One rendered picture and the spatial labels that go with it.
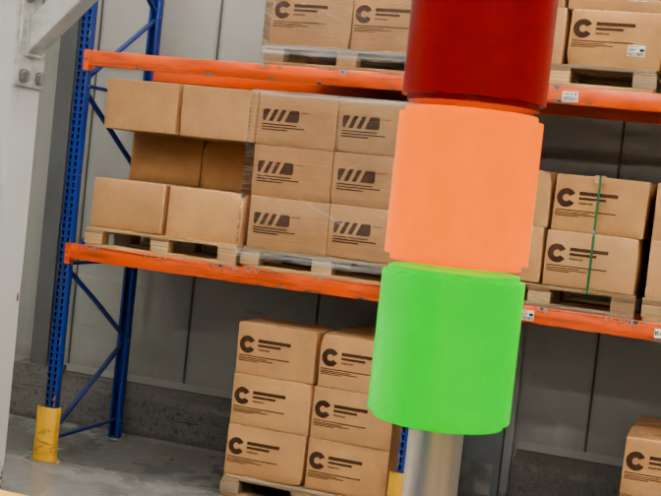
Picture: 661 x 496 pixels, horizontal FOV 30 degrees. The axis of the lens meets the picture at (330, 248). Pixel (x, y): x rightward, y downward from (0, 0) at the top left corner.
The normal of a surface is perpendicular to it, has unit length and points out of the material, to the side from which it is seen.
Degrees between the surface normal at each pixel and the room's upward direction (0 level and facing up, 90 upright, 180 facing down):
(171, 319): 90
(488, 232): 90
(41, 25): 90
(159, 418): 90
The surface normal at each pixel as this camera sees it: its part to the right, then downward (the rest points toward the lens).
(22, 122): 0.94, 0.12
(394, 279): -0.84, -0.06
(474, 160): 0.05, 0.06
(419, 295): -0.45, 0.00
